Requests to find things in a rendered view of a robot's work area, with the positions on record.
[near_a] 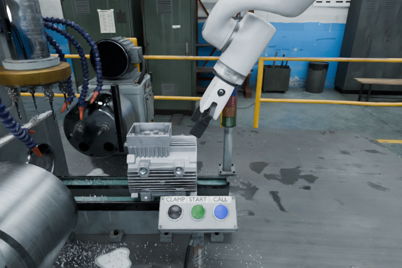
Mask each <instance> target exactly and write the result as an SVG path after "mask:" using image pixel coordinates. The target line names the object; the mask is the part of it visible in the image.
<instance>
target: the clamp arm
mask: <svg viewBox="0 0 402 268"><path fill-rule="evenodd" d="M109 92H110V93H111V96H112V105H113V110H114V118H115V126H116V131H115V134H116V135H117V140H118V149H119V152H120V153H123V152H125V150H126V149H127V148H126V147H127V146H126V144H125V143H126V140H125V135H124V126H123V116H122V111H121V102H120V92H119V86H118V83H112V84H111V85H110V90H109Z"/></svg>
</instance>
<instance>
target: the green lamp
mask: <svg viewBox="0 0 402 268"><path fill-rule="evenodd" d="M222 125H223V126H228V127H231V126H235V125H236V116H234V117H225V116H223V115H222Z"/></svg>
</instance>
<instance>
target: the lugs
mask: <svg viewBox="0 0 402 268"><path fill-rule="evenodd" d="M189 163H197V154H189ZM127 164H129V165H135V164H136V156H135V155H134V154H128V155H127ZM190 196H197V190H196V192H190ZM139 197H140V193H131V198H139Z"/></svg>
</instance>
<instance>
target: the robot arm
mask: <svg viewBox="0 0 402 268"><path fill-rule="evenodd" d="M315 1H316V0H219V1H218V2H217V3H216V5H215V7H214V8H213V9H212V11H211V13H210V15H209V16H208V18H207V19H206V22H205V24H204V25H203V28H202V36H203V38H204V39H205V40H206V41H207V42H208V43H210V44H211V45H213V46H214V47H216V48H218V49H219V50H221V51H222V53H221V56H220V58H219V59H218V61H217V62H216V64H215V66H214V69H215V70H214V71H213V74H214V75H215V77H214V78H213V80H212V81H211V83H210V85H209V86H208V88H207V89H206V91H205V93H204V95H203V96H202V98H201V100H200V105H199V106H198V108H197V109H196V110H195V112H194V114H193V115H192V117H191V121H193V122H195V124H194V125H193V127H192V128H191V130H190V134H191V135H193V136H195V137H197V138H200V137H201V136H202V135H203V133H204V131H205V130H206V128H207V127H208V125H209V123H210V121H211V119H212V118H213V119H214V120H216V119H217V118H218V116H219V115H220V113H221V111H222V110H223V108H224V107H225V105H226V103H227V101H228V99H229V98H230V96H231V94H232V92H233V90H234V88H235V87H236V88H237V87H238V84H239V85H242V83H243V82H244V80H245V78H246V77H247V75H248V74H249V72H250V71H251V69H252V68H253V66H254V65H255V63H256V61H257V60H258V58H259V57H260V56H261V54H262V52H263V51H264V49H265V48H266V47H267V45H268V43H269V42H270V40H271V39H272V37H273V36H274V34H275V33H276V29H275V27H274V26H273V25H272V24H270V23H269V22H268V21H267V20H265V19H263V18H262V17H260V16H258V15H256V14H254V13H250V12H247V13H246V14H245V15H244V17H243V19H242V20H241V22H237V21H236V20H234V19H233V18H232V17H233V16H234V15H235V14H237V13H239V12H242V11H248V10H259V11H265V12H269V13H273V14H277V15H280V16H284V17H290V18H293V17H297V16H299V15H301V14H302V13H303V12H304V11H306V10H307V9H308V8H309V7H310V6H311V5H312V4H313V3H314V2H315ZM206 112H208V113H206ZM205 116H206V117H205Z"/></svg>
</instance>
